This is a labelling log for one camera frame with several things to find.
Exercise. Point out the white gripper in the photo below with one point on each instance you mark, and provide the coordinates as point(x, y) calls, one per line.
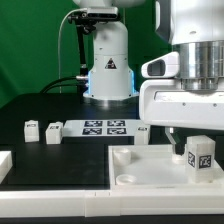
point(163, 102)

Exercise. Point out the white square tabletop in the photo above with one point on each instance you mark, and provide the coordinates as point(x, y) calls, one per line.
point(145, 167)

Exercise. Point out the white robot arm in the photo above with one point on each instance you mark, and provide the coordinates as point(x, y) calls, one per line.
point(184, 88)

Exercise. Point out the white obstacle fence front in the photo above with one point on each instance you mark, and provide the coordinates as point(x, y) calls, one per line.
point(18, 204)

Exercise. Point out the white fence left piece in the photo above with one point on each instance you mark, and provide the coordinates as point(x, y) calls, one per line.
point(5, 164)

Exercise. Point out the white marker base plate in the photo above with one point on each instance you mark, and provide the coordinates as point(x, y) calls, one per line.
point(102, 128)

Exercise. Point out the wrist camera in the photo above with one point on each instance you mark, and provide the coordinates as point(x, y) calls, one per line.
point(166, 66)

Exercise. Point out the black camera on stand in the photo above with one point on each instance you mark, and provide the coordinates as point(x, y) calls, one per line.
point(85, 21)

